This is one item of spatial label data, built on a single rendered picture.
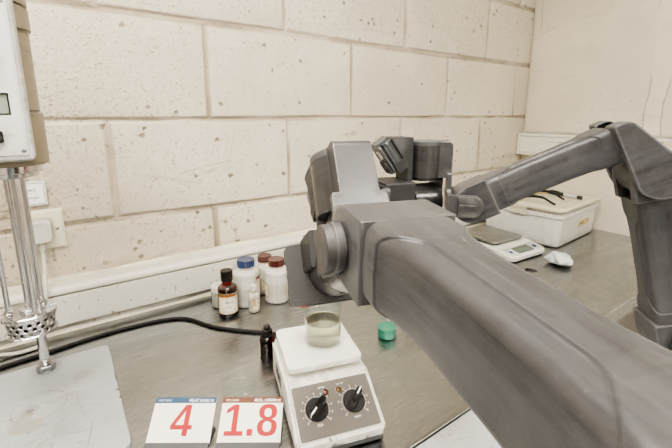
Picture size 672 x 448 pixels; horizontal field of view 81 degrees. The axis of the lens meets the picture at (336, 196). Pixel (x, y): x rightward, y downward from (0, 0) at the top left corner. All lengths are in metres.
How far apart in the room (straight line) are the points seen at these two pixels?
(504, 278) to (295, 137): 1.01
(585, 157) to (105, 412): 0.82
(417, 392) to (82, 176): 0.80
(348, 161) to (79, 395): 0.63
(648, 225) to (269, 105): 0.86
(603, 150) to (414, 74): 0.88
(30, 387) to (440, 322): 0.78
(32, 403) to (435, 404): 0.64
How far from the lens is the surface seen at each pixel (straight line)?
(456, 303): 0.18
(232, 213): 1.10
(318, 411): 0.62
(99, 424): 0.76
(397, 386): 0.76
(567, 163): 0.68
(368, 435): 0.65
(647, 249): 0.75
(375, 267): 0.23
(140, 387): 0.82
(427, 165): 0.64
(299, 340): 0.70
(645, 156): 0.69
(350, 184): 0.33
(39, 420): 0.81
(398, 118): 1.40
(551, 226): 1.56
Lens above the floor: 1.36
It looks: 12 degrees down
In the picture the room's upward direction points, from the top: straight up
